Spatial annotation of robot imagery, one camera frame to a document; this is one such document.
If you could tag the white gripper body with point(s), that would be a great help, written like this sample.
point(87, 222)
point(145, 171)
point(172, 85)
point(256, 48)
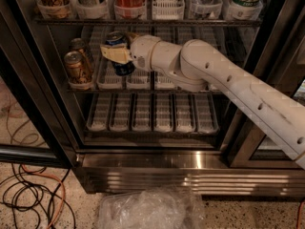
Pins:
point(142, 51)

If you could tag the blue pepsi can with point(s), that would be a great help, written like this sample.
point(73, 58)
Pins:
point(116, 39)

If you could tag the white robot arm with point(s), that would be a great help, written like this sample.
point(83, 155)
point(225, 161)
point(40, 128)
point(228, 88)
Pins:
point(197, 63)

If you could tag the gold brown can rear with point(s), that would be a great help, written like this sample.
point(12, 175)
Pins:
point(78, 44)

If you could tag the gold brown can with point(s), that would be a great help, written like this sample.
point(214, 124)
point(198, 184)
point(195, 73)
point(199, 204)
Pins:
point(77, 68)
point(78, 44)

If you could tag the gold brown can front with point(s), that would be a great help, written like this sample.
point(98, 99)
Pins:
point(77, 68)

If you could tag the white empty tray top shelf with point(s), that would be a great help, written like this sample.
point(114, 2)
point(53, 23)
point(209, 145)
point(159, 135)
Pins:
point(168, 9)

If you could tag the stainless steel fridge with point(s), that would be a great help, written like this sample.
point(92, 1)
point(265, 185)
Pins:
point(124, 162)

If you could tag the open fridge door left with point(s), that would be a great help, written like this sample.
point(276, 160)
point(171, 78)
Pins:
point(20, 69)

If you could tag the clear plastic bag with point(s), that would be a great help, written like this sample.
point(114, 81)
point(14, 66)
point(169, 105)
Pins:
point(156, 208)

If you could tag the middle wire shelf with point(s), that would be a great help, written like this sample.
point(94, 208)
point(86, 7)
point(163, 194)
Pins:
point(136, 91)

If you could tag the wire shelf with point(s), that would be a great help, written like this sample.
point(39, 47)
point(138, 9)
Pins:
point(174, 23)
point(136, 91)

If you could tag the top wire shelf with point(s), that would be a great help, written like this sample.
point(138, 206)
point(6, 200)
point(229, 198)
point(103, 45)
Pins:
point(174, 23)

